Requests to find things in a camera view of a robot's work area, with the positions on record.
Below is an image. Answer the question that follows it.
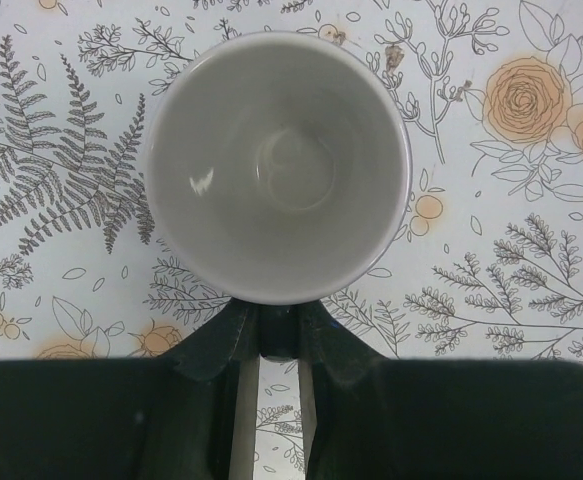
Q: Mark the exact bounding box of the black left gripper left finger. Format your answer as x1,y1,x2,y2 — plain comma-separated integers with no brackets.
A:
0,300,251,479

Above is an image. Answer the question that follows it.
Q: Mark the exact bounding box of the grey white mug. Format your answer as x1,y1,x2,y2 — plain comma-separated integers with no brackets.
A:
144,31,414,364

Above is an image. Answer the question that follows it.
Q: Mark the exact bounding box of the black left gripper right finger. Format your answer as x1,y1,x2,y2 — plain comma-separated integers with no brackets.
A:
298,302,583,479

